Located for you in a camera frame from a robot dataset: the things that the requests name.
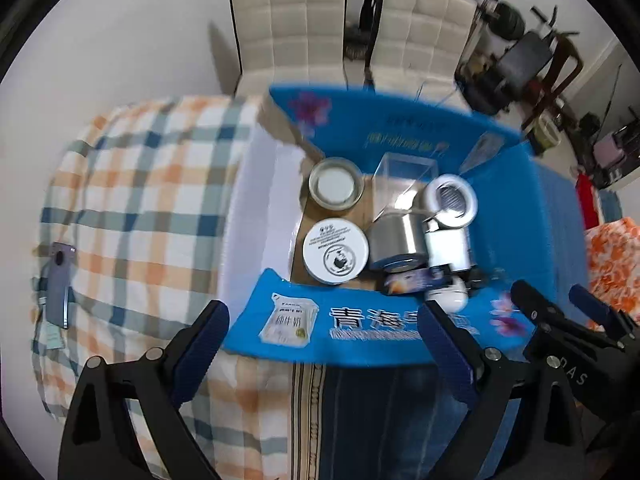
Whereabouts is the barbell with black weights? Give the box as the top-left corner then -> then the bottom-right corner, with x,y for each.
474,0 -> 525,41

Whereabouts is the clear acrylic cube box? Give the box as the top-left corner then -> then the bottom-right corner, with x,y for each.
371,153 -> 438,220

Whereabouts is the white round cream tin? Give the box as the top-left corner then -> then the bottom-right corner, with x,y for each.
302,218 -> 369,286

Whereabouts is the white quilted chair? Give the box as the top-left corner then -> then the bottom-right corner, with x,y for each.
369,0 -> 476,113
228,0 -> 350,97

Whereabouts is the black weight bench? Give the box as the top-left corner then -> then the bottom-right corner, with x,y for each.
457,30 -> 552,116

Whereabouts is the pink small suitcase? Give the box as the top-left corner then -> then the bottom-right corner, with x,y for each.
593,132 -> 626,171

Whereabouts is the grey 65W charger block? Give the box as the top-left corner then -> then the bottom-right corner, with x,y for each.
425,229 -> 472,272

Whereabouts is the purple smartphone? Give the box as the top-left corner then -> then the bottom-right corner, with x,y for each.
44,243 -> 76,330

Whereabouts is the white earbud case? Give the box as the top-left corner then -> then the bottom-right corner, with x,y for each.
425,276 -> 469,314

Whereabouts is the left white quilted chair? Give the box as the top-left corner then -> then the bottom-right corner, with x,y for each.
228,0 -> 350,97

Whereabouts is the black waste bin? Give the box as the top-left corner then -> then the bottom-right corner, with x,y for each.
526,114 -> 561,156

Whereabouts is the metal perforated round speaker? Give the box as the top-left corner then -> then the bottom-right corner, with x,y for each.
366,211 -> 428,273

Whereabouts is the plaid checkered cloth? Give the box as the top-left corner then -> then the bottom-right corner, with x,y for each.
29,94 -> 302,480

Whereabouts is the orange floral covered chair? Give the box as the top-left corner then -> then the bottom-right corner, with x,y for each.
586,217 -> 640,323

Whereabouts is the brown wooden chair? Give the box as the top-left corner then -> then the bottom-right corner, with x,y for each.
519,31 -> 586,131

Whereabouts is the small printed lighter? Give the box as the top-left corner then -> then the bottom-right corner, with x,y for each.
382,264 -> 454,296

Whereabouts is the white round cosmetic compact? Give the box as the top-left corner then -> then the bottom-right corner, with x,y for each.
422,174 -> 478,229

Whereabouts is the gold tin can lid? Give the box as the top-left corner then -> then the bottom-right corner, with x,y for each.
308,157 -> 364,211

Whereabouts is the blue cardboard milk box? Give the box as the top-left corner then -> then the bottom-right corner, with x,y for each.
222,84 -> 588,367

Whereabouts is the right white quilted chair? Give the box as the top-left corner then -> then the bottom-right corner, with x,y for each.
369,0 -> 476,113

